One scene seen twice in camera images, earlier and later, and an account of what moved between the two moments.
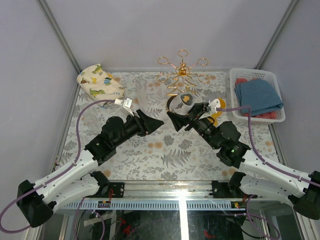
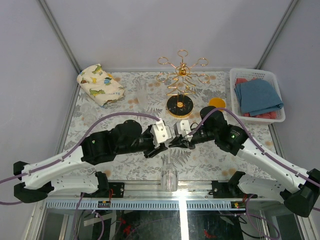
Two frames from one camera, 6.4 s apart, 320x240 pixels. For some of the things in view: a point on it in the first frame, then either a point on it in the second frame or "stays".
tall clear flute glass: x=142 y=90 stays
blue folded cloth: x=259 y=95 stays
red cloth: x=270 y=115 stays
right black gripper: x=180 y=121 → x=180 y=142
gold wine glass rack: x=182 y=73 stays
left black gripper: x=149 y=124 → x=162 y=147
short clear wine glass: x=181 y=103 → x=169 y=177
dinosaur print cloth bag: x=99 y=85 stays
